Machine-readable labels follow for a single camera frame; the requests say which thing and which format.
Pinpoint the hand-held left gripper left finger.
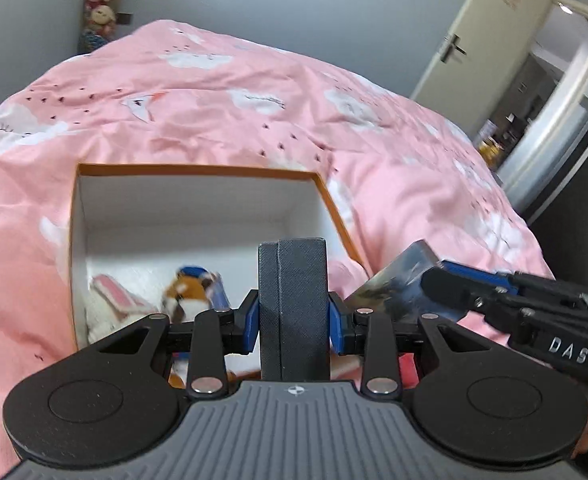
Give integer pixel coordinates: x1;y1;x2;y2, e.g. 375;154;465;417
96;290;261;395

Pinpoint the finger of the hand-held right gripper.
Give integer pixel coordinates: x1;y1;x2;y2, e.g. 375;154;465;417
438;259;522;293
420;266;517;333

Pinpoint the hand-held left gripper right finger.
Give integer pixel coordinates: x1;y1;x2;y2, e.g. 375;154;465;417
328;293;480;395

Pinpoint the dark grey textured case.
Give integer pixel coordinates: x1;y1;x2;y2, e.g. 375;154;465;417
258;237;331;382

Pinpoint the dark picture card box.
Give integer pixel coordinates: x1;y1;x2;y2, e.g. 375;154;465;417
346;240;467;323

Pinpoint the orange cardboard box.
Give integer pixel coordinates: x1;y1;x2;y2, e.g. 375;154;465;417
68;162;369;352

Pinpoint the orange fox plush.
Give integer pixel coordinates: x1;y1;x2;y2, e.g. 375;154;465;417
161;272;215;325

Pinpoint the yellow packet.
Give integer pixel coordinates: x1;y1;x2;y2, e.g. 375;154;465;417
476;120;505;167

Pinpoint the white bunny plush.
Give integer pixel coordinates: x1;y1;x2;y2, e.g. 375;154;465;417
86;274;165;346

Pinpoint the pink printed blanket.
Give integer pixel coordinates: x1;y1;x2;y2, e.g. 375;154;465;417
0;19;557;480

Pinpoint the white door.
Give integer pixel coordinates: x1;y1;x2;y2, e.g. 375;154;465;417
411;0;552;133

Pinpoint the column of plush toys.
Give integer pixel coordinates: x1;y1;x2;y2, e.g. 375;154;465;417
78;0;128;54

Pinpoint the white door frame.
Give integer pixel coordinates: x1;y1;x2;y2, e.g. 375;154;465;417
496;0;588;223

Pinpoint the black door handle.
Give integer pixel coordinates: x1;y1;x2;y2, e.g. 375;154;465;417
442;34;467;64

